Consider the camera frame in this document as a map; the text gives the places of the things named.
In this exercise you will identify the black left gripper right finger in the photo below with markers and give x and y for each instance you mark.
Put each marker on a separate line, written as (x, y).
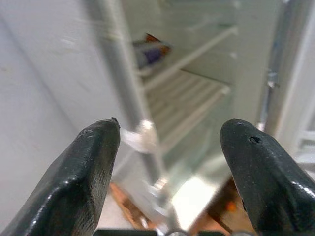
(270, 186)

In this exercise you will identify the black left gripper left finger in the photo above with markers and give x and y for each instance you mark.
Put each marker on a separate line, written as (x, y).
(69, 186)

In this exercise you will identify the white fridge door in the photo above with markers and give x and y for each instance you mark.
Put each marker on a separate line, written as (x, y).
(302, 73)

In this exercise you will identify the white fridge body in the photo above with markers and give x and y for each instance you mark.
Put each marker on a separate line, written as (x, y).
(49, 73)

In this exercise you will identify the red brick stack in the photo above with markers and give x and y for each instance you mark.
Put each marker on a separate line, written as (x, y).
(128, 204)

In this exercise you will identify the glass crisper cover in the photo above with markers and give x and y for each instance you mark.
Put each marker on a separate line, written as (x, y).
(201, 147)

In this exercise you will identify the orange blue snack packet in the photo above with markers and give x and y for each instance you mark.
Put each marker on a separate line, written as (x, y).
(153, 50)

